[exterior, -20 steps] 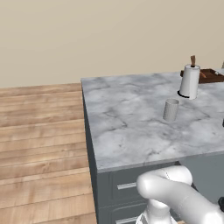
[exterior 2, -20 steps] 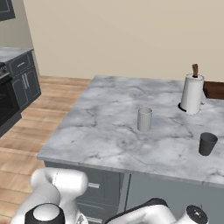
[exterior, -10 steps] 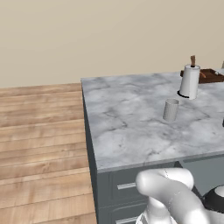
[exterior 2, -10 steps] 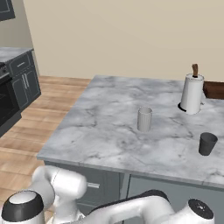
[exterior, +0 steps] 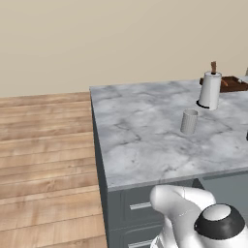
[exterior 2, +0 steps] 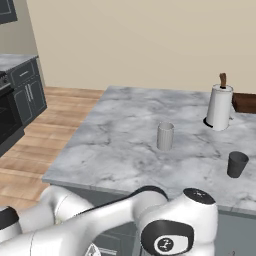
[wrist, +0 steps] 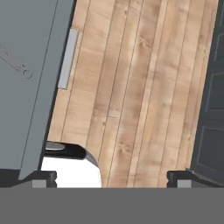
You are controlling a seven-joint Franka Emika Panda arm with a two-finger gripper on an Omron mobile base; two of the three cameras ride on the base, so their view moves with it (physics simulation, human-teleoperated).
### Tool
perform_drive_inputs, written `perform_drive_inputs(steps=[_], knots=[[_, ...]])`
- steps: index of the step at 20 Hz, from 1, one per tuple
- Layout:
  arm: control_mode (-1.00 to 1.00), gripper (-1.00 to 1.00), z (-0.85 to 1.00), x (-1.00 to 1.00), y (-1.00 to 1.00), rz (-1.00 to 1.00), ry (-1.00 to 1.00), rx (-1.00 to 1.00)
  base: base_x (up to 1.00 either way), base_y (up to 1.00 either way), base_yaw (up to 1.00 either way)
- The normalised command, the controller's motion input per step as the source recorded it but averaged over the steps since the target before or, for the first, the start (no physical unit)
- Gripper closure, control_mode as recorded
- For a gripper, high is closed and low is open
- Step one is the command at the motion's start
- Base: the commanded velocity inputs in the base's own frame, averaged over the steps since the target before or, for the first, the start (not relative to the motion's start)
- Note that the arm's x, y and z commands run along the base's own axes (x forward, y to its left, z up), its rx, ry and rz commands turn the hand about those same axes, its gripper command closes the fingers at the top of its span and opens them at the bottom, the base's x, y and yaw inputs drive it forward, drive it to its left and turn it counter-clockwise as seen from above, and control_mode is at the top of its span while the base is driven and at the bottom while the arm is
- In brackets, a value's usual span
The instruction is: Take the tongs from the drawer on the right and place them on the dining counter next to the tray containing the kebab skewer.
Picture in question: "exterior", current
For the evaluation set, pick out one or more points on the grey cabinet door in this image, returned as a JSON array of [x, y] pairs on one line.
[[227, 190]]

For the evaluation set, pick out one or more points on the brown wooden tray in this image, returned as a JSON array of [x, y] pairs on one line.
[[233, 84]]

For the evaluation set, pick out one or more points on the grey drawer front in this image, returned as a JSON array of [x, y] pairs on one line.
[[142, 206], [139, 237]]

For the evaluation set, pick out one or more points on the white paper towel roll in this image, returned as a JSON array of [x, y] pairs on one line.
[[210, 89]]

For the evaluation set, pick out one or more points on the grey ribbed cup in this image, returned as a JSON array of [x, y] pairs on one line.
[[189, 121]]

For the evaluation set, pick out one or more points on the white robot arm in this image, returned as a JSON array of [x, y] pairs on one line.
[[180, 213]]

